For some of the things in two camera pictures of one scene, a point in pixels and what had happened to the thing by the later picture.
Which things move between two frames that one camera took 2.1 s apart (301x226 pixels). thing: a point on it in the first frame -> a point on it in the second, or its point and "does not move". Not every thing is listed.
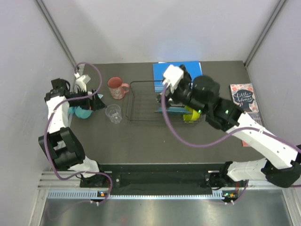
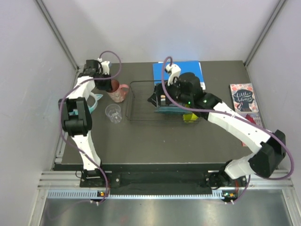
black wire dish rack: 142,104 does not move
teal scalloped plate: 174,110 does not move
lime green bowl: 192,116 does not move
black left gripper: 96,103 -> 107,86
